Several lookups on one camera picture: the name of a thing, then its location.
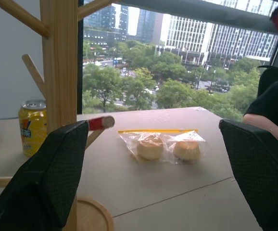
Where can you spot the round bread bun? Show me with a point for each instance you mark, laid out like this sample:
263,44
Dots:
186,150
150,149

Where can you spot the yellow drink can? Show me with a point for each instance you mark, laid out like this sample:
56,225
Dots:
33,127

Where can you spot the clear zip bag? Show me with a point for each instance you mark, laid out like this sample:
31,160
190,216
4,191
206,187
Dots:
163,145

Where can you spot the red cylindrical battery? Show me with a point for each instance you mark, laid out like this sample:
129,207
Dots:
101,123

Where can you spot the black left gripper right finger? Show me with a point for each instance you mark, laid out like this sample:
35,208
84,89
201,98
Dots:
261,168

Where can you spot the wooden tree stand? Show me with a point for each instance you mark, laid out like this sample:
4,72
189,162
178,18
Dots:
59,62

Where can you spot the person in black shirt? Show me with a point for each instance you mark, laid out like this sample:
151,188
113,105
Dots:
273,101

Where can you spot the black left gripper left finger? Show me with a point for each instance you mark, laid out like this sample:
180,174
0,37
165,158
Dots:
36,173

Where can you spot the black chair back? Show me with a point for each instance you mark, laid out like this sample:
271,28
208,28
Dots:
269,79

